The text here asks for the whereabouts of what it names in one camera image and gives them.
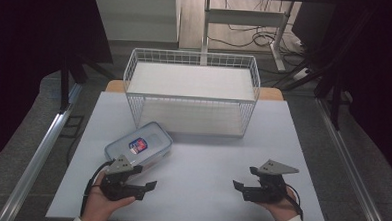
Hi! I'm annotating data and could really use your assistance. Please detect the white metal desk frame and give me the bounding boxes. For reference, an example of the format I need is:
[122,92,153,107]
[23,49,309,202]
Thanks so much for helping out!
[200,0,296,73]

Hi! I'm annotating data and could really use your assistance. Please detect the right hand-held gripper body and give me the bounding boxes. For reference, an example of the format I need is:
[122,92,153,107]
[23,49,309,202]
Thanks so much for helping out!
[241,158,301,206]

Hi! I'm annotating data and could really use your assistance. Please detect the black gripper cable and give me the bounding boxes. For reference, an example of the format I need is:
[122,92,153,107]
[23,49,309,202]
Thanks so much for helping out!
[282,183,306,221]
[79,159,116,219]

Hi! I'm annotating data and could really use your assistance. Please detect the aluminium rail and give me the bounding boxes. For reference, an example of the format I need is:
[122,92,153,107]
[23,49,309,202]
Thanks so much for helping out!
[309,96,392,221]
[0,79,83,221]

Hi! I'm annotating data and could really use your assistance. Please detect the black tripod stand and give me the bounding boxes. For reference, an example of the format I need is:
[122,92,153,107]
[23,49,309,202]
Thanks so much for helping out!
[57,50,118,117]
[272,0,360,132]

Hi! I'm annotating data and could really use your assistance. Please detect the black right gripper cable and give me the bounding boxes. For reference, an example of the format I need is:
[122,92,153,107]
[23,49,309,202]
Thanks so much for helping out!
[282,183,306,221]

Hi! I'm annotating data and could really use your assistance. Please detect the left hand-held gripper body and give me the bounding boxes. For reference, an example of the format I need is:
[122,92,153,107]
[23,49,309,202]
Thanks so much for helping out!
[98,153,147,203]

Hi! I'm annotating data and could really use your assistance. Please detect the white wire rack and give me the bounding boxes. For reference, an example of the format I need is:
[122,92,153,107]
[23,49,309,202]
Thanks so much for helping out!
[120,46,263,139]

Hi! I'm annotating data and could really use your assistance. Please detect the white cabinet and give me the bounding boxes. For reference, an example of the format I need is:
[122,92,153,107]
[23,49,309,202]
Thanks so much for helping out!
[91,0,183,45]

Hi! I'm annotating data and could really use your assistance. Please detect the wooden table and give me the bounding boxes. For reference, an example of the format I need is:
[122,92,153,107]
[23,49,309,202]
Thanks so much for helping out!
[104,79,285,102]

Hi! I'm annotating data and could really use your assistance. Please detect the dark curtain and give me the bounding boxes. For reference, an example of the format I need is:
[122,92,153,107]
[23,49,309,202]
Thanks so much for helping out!
[0,0,117,182]
[325,0,392,187]

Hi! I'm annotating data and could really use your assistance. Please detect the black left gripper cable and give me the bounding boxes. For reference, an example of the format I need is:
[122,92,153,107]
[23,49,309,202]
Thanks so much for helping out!
[79,159,116,219]

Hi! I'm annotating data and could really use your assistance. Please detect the person's left hand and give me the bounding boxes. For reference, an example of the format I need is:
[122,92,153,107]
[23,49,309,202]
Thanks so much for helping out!
[80,170,137,221]

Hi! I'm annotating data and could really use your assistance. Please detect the clear plastic food container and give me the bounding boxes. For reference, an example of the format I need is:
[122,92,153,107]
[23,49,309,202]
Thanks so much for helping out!
[103,119,174,173]

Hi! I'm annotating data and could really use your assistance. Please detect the person's right hand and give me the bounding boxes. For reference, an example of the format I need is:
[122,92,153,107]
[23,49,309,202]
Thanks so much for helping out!
[254,184,302,221]

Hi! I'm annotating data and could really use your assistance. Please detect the black floor cables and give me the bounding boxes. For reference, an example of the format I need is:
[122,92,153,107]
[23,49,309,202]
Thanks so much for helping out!
[206,0,312,58]

